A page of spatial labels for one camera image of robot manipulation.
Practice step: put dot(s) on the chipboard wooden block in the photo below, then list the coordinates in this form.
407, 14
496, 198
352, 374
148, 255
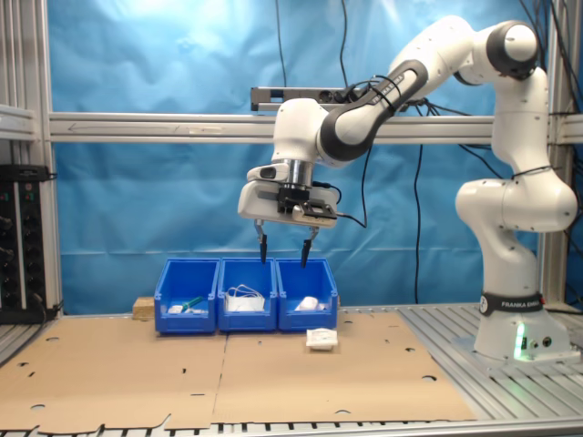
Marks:
145, 308

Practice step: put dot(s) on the grey power strip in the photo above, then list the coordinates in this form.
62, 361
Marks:
291, 95

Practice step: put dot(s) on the white printed flat packet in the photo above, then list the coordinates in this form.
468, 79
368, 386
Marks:
175, 309

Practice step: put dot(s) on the loose green capped tube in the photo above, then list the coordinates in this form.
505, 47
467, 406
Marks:
193, 301

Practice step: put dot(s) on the black electronics rack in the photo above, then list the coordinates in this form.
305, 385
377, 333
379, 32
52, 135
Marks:
23, 250

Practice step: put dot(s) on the blue plastic bin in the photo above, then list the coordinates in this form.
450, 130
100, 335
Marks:
246, 322
187, 323
305, 321

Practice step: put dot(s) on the white cotton packet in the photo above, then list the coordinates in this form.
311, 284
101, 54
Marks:
309, 302
321, 339

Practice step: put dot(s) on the horizontal aluminium beam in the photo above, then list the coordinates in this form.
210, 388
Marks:
136, 127

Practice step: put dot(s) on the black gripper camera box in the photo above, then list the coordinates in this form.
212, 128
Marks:
291, 196

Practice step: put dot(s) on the aluminium frame post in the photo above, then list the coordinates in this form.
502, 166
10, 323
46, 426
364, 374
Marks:
553, 255
27, 68

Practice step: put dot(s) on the brown cardboard sheet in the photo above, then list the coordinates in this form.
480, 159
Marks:
114, 373
319, 387

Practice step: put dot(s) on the pale face mask stack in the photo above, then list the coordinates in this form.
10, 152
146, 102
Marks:
243, 306

